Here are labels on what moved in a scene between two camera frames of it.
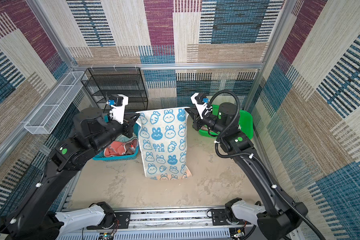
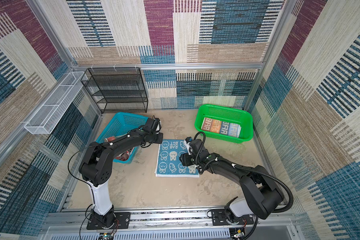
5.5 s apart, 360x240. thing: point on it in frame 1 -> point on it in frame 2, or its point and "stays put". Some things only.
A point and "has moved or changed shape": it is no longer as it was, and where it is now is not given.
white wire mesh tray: [46, 118] stays put
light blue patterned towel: [163, 135] has moved or changed shape
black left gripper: [128, 125] -> [160, 140]
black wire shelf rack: [101, 82] stays put
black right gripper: [196, 117] -> [185, 159]
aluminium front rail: [174, 223] stays put
